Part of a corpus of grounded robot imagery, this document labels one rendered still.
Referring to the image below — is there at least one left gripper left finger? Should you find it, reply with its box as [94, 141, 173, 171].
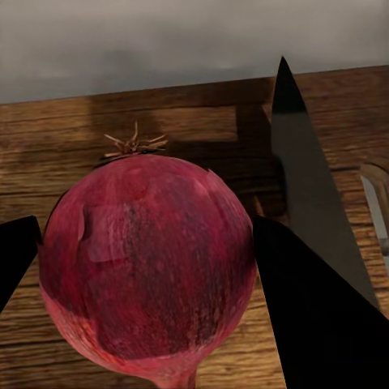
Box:
[0, 216, 41, 314]

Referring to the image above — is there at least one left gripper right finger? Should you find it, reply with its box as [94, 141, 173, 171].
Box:
[253, 216, 389, 389]

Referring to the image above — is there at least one parer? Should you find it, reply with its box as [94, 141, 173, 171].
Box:
[271, 57, 383, 313]

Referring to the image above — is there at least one cutting board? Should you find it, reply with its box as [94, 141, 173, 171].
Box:
[0, 65, 389, 389]

